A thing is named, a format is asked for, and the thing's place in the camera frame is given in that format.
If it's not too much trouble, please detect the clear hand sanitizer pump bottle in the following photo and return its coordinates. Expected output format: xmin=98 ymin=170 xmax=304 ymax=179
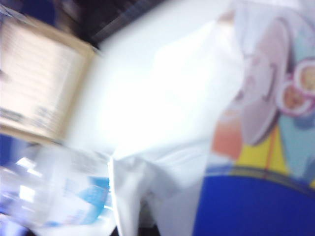
xmin=0 ymin=145 xmax=114 ymax=228

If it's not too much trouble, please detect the beige desk calendar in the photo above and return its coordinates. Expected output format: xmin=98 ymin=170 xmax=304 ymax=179
xmin=0 ymin=14 xmax=99 ymax=144

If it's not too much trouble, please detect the black keyboard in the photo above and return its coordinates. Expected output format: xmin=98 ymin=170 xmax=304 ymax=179
xmin=91 ymin=7 xmax=160 ymax=49

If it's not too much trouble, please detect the pulled white tissue sheet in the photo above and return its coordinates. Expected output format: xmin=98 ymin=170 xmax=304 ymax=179
xmin=108 ymin=14 xmax=247 ymax=236

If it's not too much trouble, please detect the blue soft tissue pack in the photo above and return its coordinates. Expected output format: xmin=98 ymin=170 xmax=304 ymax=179
xmin=194 ymin=0 xmax=315 ymax=236

